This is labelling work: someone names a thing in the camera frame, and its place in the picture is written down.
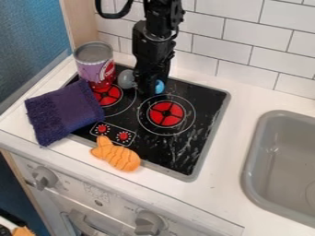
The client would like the toy stove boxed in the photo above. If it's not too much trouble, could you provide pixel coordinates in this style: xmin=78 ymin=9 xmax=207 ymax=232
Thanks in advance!
xmin=64 ymin=63 xmax=233 ymax=183

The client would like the purple and red can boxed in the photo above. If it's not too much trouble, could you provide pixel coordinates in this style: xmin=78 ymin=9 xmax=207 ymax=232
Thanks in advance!
xmin=72 ymin=41 xmax=117 ymax=90

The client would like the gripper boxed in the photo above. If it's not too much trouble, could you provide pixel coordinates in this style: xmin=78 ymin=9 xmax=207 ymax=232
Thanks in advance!
xmin=130 ymin=19 xmax=181 ymax=97

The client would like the blue spoon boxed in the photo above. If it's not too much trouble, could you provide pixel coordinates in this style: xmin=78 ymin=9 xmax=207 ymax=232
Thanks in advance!
xmin=116 ymin=68 xmax=167 ymax=95

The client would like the orange toy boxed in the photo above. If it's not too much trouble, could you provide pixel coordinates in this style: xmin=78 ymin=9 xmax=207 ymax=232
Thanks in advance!
xmin=11 ymin=226 xmax=38 ymax=236

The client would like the toy sink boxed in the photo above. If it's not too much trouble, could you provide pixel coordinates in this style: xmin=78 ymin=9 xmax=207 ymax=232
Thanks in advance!
xmin=239 ymin=109 xmax=315 ymax=229

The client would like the orange toy fish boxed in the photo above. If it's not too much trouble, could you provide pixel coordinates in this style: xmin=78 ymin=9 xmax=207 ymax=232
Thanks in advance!
xmin=89 ymin=135 xmax=143 ymax=172

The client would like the purple cloth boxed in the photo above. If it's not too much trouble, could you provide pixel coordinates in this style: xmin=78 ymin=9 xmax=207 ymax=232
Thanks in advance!
xmin=23 ymin=78 xmax=106 ymax=148

